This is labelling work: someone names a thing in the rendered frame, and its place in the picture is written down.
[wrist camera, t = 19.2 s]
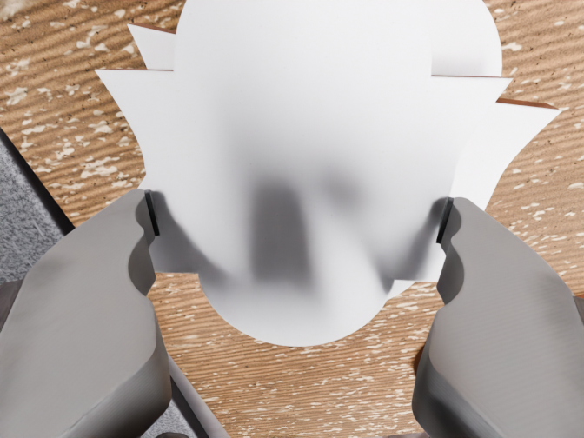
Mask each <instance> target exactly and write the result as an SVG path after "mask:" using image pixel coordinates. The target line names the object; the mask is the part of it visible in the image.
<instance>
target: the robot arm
mask: <svg viewBox="0 0 584 438"><path fill-rule="evenodd" d="M159 235H160V232H159V225H158V218H157V213H156V206H155V203H154V198H153V195H152V191H151V190H150V189H133V190H130V191H129V192H127V193H126V194H124V195H123V196H121V197H120V198H118V199H117V200H115V201H114V202H113V203H112V204H110V205H109V206H107V207H106V208H104V209H102V210H101V211H100V212H98V213H97V214H95V215H94V216H92V217H91V218H90V219H89V220H87V221H86V222H84V223H82V224H81V225H79V226H78V227H77V228H75V229H73V230H72V231H71V232H69V234H68V235H66V236H65V237H64V238H62V239H61V240H60V241H59V242H58V243H56V244H55V245H54V246H53V247H52V248H51V249H50V250H49V251H48V252H46V253H45V254H44V255H43V256H42V257H41V258H40V259H39V260H38V262H37V263H36V264H35V265H34V266H33V267H32V268H31V269H30V270H29V271H28V272H27V274H26V275H25V276H24V277H23V279H21V280H16V281H11V282H3V283H2V284H1V285H0V438H140V437H141V436H142V435H143V434H144V433H145V432H146V431H147V430H148V429H149V428H150V427H151V426H152V425H153V424H154V423H155V422H156V421H157V420H158V419H159V418H160V417H161V416H162V415H163V413H164V412H165V411H166V409H167V408H168V406H169V404H170V401H171V397H172V390H171V382H170V374H169V358H168V354H167V351H166V348H165V345H164V342H163V337H162V333H161V330H160V327H159V324H158V320H157V318H156V312H155V310H154V306H153V303H152V301H151V300H150V299H148V298H147V294H148V293H149V290H150V289H151V287H152V286H153V284H154V283H155V281H156V274H155V270H154V267H153V263H152V261H151V257H150V253H149V246H150V244H151V243H152V242H153V241H154V240H155V236H159ZM435 243H439V244H440V245H441V249H442V250H443V252H444V254H445V256H446V257H445V260H444V263H443V266H442V269H441V273H440V276H439V279H438V283H437V285H436V289H437V291H438V293H439V295H440V296H441V298H442V300H443V303H444V307H442V308H440V309H438V310H437V312H436V313H435V318H434V320H433V323H432V326H431V329H430V331H429V334H428V339H427V341H426V344H425V346H424V349H423V351H422V354H421V359H420V361H419V364H418V369H417V373H416V378H415V386H414V391H413V396H412V401H411V408H412V412H413V415H414V417H415V419H416V421H417V422H418V423H419V425H420V426H421V427H422V428H423V430H424V431H425V432H426V433H427V434H428V436H429V437H430V438H584V298H580V297H577V296H575V295H574V293H573V292H572V291H571V289H570V288H569V287H568V286H567V284H566V283H564V281H563V280H562V279H561V278H560V277H559V275H558V274H557V273H556V272H555V271H554V270H553V269H552V268H551V266H550V265H549V264H548V263H547V262H546V261H545V260H544V259H543V258H542V257H541V256H540V255H538V254H537V253H536V252H535V251H534V250H533V249H532V248H531V247H529V246H528V245H527V244H526V243H525V242H524V241H522V239H520V238H519V237H518V236H516V235H515V234H514V233H512V232H511V231H510V230H508V229H507V228H505V227H504V226H503V225H502V224H500V223H499V222H497V221H496V220H495V219H494V218H493V217H492V216H490V215H489V214H488V213H486V212H485V211H484V210H482V209H481V208H480V207H478V206H477V205H476V204H474V203H473V202H471V201H470V200H469V199H467V198H465V197H461V196H458V197H450V196H449V197H448V198H447V200H446V203H445V207H444V210H443V213H442V216H441V221H440V225H439V229H438V234H437V238H436V242H435Z"/></svg>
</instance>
